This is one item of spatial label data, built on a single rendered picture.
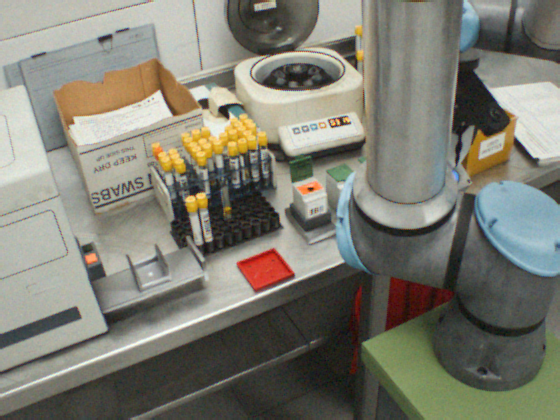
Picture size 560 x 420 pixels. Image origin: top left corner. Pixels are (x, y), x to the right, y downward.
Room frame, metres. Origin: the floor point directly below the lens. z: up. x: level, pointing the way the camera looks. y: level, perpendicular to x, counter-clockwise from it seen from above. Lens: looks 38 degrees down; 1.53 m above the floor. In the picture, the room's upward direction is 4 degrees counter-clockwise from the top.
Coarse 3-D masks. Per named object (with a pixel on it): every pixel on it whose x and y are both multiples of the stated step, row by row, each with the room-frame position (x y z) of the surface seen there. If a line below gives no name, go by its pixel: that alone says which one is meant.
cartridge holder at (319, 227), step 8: (288, 208) 0.82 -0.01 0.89; (296, 208) 0.79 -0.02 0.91; (288, 216) 0.80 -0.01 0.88; (296, 216) 0.78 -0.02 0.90; (320, 216) 0.76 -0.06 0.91; (328, 216) 0.77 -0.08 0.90; (296, 224) 0.78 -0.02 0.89; (304, 224) 0.75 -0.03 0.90; (312, 224) 0.76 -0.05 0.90; (320, 224) 0.76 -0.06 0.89; (328, 224) 0.77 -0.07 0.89; (304, 232) 0.75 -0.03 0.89; (312, 232) 0.75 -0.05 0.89; (320, 232) 0.75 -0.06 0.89; (328, 232) 0.75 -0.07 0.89; (312, 240) 0.74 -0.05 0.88
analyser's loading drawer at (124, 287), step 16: (128, 256) 0.66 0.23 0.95; (160, 256) 0.65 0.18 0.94; (176, 256) 0.68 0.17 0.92; (192, 256) 0.68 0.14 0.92; (128, 272) 0.65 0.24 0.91; (144, 272) 0.65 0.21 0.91; (160, 272) 0.65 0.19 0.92; (176, 272) 0.65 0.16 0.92; (192, 272) 0.65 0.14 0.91; (96, 288) 0.62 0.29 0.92; (112, 288) 0.62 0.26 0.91; (128, 288) 0.62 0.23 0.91; (144, 288) 0.61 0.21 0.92; (160, 288) 0.62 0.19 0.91; (112, 304) 0.59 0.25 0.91
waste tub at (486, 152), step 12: (516, 120) 0.94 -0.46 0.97; (480, 132) 0.89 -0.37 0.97; (504, 132) 0.93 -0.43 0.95; (480, 144) 0.90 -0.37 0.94; (492, 144) 0.91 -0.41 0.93; (504, 144) 0.93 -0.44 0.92; (468, 156) 0.88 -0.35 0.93; (480, 156) 0.90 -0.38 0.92; (492, 156) 0.92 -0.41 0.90; (504, 156) 0.93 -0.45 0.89; (468, 168) 0.89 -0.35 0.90; (480, 168) 0.90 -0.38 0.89
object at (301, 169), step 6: (294, 156) 0.81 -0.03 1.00; (300, 156) 0.82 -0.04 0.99; (294, 162) 0.81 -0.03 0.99; (300, 162) 0.81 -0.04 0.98; (306, 162) 0.82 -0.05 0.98; (294, 168) 0.81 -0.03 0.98; (300, 168) 0.81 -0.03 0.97; (306, 168) 0.81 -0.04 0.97; (294, 174) 0.81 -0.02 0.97; (300, 174) 0.81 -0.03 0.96; (306, 174) 0.81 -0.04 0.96; (312, 174) 0.82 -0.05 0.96; (294, 180) 0.80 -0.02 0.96; (300, 180) 0.81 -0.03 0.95
